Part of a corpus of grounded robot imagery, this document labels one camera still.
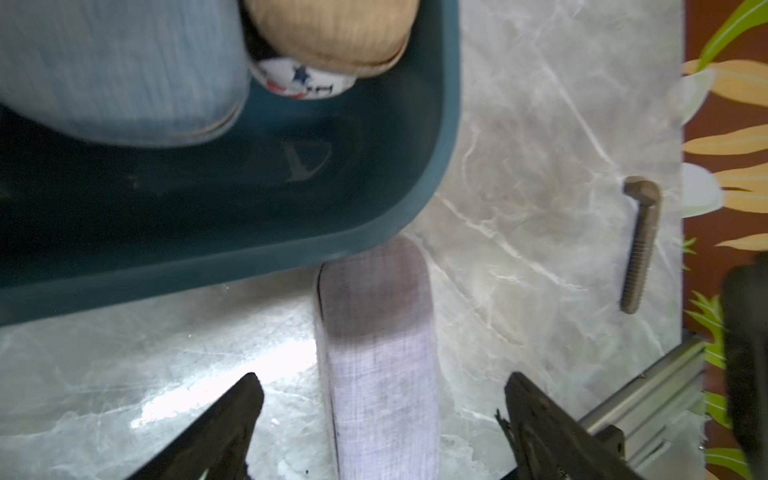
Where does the light blue glasses case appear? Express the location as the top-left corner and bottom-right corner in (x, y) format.
(1, 1), (250, 147)

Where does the tan fabric glasses case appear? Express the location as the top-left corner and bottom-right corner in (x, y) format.
(243, 0), (420, 78)

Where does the dark metal hex key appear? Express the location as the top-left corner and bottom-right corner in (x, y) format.
(620, 176), (662, 314)

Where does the lavender glasses case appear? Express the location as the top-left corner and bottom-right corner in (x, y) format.
(315, 236), (440, 479)

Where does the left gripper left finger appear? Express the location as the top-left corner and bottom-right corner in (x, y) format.
(130, 372), (264, 479)

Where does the newspaper print glasses case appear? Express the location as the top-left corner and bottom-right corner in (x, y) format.
(249, 57), (357, 100)

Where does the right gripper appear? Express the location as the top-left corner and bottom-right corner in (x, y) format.
(721, 252), (767, 479)

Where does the teal plastic storage tray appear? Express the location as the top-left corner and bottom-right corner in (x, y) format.
(1, 1), (460, 325)

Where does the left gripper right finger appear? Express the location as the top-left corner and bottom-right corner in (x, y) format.
(496, 372), (640, 480)

